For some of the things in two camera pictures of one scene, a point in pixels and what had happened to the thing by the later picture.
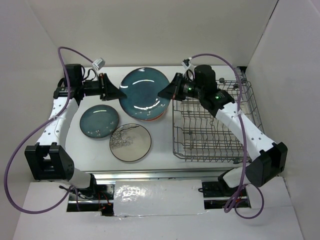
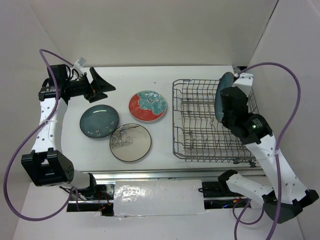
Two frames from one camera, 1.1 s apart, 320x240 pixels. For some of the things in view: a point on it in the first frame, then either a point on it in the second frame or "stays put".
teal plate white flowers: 99,121 stays put
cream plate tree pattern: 130,142 stays put
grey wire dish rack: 198,135 stays put
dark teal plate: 142,86 to 226,81
